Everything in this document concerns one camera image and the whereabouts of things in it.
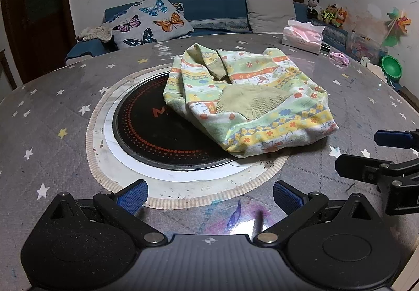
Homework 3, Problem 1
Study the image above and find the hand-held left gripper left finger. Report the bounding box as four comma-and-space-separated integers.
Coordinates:
42, 180, 166, 244

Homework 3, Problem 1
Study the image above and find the panda plush toy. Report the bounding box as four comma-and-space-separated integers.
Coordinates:
306, 0, 321, 19

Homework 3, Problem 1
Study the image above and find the orange fox plush toy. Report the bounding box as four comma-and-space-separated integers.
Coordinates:
334, 8, 348, 28

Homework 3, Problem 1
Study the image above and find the colourful pinwheel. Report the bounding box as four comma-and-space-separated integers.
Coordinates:
381, 8, 412, 47

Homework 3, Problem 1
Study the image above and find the plain beige pillow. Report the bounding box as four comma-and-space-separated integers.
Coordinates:
245, 0, 297, 34

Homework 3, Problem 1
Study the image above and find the small pink cloth item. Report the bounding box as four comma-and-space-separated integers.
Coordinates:
329, 52, 350, 65

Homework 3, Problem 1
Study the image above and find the grey star-print tablecloth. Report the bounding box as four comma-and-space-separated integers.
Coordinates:
0, 32, 419, 291

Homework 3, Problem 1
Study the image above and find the pink tissue pack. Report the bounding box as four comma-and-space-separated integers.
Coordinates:
282, 20, 326, 55

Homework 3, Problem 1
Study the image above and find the butterfly print pillow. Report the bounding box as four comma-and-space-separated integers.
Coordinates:
109, 0, 194, 49

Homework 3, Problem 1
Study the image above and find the clear plastic toy box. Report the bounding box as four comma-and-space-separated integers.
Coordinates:
346, 31, 383, 61

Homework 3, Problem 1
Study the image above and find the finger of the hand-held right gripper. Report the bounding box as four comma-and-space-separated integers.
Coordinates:
335, 153, 419, 216
374, 129, 419, 150

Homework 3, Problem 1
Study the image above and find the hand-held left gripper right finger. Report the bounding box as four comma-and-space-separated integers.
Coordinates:
257, 180, 378, 244

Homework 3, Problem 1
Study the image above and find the green plastic toy bowl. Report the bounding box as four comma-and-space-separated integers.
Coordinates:
380, 55, 403, 80

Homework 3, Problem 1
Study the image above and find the brown bear plush toy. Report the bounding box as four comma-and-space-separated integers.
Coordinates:
319, 4, 338, 25

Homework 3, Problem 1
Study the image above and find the patterned green child's garment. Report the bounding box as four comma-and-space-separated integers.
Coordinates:
163, 43, 339, 160

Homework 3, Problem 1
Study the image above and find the crumpled cream cloth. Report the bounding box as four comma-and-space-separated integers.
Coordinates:
76, 26, 113, 43

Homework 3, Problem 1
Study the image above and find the blue sofa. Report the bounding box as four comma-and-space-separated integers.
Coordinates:
65, 0, 348, 64

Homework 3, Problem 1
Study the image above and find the dark wooden door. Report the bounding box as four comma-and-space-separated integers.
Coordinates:
0, 0, 76, 82

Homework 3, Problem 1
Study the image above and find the round black induction cooktop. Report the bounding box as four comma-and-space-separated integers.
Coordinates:
112, 74, 238, 171

